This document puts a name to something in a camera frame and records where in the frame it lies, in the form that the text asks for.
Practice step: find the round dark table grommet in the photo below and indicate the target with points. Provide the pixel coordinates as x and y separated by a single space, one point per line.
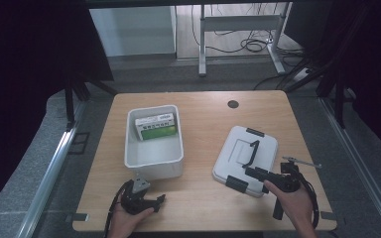
233 104

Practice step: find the white lidded storage box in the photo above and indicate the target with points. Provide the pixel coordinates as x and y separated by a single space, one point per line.
231 162

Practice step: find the white plastic storage box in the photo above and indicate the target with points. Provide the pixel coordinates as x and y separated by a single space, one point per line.
155 155

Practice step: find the grey table clamp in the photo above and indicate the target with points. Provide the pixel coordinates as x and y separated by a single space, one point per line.
78 217
328 215

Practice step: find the black floor bracket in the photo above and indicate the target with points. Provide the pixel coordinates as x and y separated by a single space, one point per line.
79 142

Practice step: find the grey metal desk frame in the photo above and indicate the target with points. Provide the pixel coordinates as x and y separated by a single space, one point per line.
238 23

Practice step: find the green and white carton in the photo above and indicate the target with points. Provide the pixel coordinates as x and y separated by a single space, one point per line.
157 129

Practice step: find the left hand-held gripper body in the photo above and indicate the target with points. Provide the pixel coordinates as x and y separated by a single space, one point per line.
134 200

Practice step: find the dark curtain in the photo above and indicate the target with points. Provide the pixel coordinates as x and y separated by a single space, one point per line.
373 66
23 66

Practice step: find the aluminium rail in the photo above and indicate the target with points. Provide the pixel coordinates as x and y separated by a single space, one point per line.
51 175
360 162

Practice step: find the black metal stand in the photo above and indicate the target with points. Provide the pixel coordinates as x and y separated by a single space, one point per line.
339 99

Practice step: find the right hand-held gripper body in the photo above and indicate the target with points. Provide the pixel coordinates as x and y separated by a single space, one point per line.
287 181

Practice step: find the person's right hand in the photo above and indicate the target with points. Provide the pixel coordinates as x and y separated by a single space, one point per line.
297 206

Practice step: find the white panel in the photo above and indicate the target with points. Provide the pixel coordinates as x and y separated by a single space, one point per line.
132 31

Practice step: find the person's left hand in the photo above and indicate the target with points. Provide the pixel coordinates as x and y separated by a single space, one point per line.
124 224

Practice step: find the black tripod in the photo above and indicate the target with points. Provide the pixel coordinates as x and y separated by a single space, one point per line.
70 105

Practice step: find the white power strip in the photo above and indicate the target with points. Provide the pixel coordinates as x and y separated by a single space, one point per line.
301 75

